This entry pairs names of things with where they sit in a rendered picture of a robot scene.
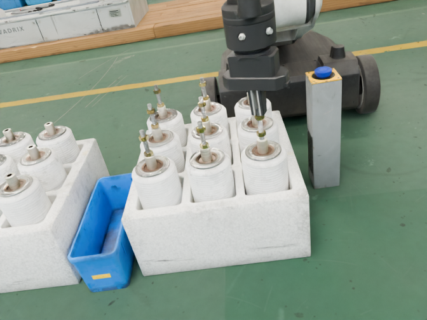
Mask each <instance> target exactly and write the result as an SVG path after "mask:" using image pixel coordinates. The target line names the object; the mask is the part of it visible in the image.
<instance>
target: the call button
mask: <svg viewBox="0 0 427 320"><path fill-rule="evenodd" d="M331 73H332V68H330V67H318V68H316V69H315V74H316V76H317V77H321V78H323V77H329V76H330V74H331Z"/></svg>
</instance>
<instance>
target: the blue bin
mask: <svg viewBox="0 0 427 320"><path fill-rule="evenodd" d="M132 182H133V178H132V173H126V174H122V175H113V176H109V177H102V178H99V179H98V180H97V182H96V185H95V188H94V190H93V193H92V195H91V198H90V200H89V203H88V206H87V208H86V211H85V213H84V215H83V219H82V221H81V223H80V226H79V229H78V231H77V234H76V237H75V238H74V241H73V244H72V246H71V249H70V252H69V254H68V257H67V258H68V260H69V261H70V263H71V264H74V266H75V268H76V269H77V271H78V272H79V274H80V276H81V277H82V278H83V280H84V282H85V283H86V285H87V287H88V288H89V290H90V291H91V292H99V291H108V290H118V289H123V288H126V287H128V286H129V284H130V279H131V274H132V269H133V263H134V259H135V254H134V252H133V249H132V246H131V244H130V241H129V239H128V236H127V234H126V231H125V228H124V227H123V224H122V221H121V219H122V216H123V213H124V210H125V205H126V201H127V199H128V195H129V191H130V187H131V185H132Z"/></svg>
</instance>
